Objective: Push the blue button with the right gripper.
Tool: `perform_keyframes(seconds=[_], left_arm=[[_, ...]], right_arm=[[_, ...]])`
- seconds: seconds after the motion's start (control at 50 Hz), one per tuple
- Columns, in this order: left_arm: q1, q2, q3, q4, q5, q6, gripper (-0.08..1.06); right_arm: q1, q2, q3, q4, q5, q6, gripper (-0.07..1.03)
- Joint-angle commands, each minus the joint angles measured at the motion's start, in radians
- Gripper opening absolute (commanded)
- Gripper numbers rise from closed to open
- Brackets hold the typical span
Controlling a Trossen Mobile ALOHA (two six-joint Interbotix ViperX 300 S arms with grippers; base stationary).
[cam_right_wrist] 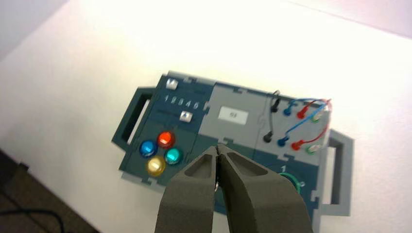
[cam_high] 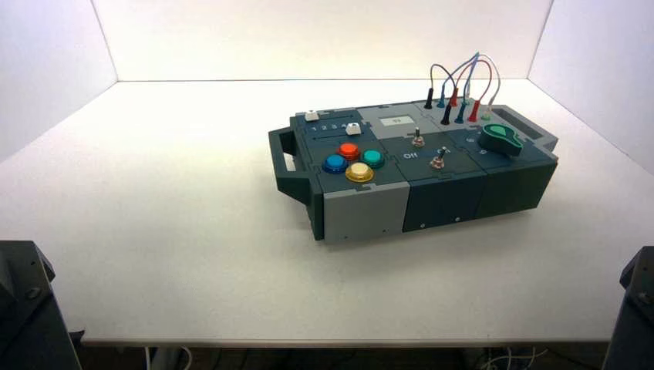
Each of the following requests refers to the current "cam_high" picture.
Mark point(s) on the green push button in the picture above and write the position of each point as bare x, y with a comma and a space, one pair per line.
373, 158

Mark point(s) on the blue push button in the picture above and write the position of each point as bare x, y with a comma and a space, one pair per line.
335, 163

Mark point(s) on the white slider knob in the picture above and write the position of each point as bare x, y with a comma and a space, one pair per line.
352, 129
311, 116

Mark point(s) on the dark teal grey control box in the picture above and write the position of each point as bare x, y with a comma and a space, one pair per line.
444, 196

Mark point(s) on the green rotary knob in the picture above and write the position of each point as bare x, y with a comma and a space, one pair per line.
500, 140

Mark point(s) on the red push button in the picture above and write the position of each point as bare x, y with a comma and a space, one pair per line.
349, 150

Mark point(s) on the small grey lcd display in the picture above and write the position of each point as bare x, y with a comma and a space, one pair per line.
397, 121

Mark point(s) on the yellow push button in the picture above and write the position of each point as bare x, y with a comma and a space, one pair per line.
359, 172

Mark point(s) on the metal toggle switch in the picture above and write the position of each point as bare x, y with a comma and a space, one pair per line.
438, 160
417, 137

